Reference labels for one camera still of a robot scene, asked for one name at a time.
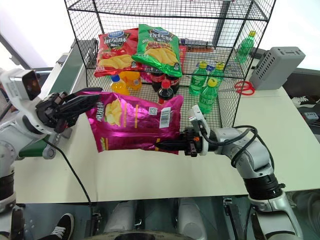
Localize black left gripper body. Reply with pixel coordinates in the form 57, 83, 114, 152
35, 91, 79, 134

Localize black and white sneakers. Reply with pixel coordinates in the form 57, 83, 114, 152
290, 94, 320, 109

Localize black cable on table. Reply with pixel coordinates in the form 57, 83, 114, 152
42, 138, 94, 206

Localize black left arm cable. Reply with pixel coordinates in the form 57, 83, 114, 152
0, 101, 14, 122

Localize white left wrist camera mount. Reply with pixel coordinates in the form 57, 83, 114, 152
0, 69, 55, 136

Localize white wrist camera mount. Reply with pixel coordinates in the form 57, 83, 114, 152
0, 69, 55, 136
187, 104, 214, 156

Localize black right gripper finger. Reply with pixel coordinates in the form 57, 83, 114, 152
153, 140, 187, 149
156, 146, 182, 156

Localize green conveyor belt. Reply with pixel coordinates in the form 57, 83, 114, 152
16, 39, 101, 161

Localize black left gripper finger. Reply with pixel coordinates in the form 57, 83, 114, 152
60, 94, 101, 119
64, 86, 104, 101

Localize black wire mesh rack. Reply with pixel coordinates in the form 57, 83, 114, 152
63, 0, 277, 129

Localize red potato chip bag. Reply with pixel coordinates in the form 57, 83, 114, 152
93, 27, 145, 79

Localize green soda bottle yellow cap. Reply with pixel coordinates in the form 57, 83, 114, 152
188, 60, 209, 97
209, 61, 225, 89
198, 77, 221, 115
234, 30, 257, 65

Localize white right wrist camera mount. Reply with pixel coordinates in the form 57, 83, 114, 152
187, 104, 214, 156

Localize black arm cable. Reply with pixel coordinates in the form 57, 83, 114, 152
0, 101, 14, 122
198, 124, 259, 169

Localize green potato chip bag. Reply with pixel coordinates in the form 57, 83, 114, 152
131, 23, 184, 78

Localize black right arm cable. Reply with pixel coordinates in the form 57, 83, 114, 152
198, 124, 259, 169

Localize orange soda bottle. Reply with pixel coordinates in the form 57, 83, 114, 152
109, 74, 131, 96
119, 70, 143, 91

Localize purple potato chip bag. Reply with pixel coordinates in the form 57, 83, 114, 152
77, 90, 185, 155

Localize small grey box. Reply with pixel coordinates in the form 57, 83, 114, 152
303, 111, 319, 123

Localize grey vented plastic box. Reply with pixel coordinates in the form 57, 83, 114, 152
248, 46, 307, 92

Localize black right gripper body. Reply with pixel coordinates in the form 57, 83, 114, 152
179, 126, 203, 158

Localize black canvas sneaker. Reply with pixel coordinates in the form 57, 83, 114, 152
36, 212, 76, 240

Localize cola bottle red cap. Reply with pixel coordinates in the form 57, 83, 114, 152
157, 79, 175, 106
164, 72, 181, 95
150, 66, 166, 94

